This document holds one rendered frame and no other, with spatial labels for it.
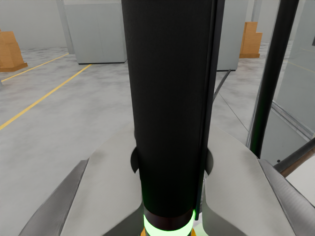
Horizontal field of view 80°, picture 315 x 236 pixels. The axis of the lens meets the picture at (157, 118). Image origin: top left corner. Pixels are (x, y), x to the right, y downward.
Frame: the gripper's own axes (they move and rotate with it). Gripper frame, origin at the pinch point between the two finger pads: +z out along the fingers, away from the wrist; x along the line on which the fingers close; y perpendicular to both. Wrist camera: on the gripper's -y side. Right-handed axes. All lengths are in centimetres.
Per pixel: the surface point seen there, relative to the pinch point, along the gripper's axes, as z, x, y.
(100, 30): 705, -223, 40
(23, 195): 112, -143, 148
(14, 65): 632, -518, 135
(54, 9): 1209, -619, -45
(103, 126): 246, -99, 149
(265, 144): 99, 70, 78
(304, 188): 17.9, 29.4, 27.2
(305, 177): 19.9, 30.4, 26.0
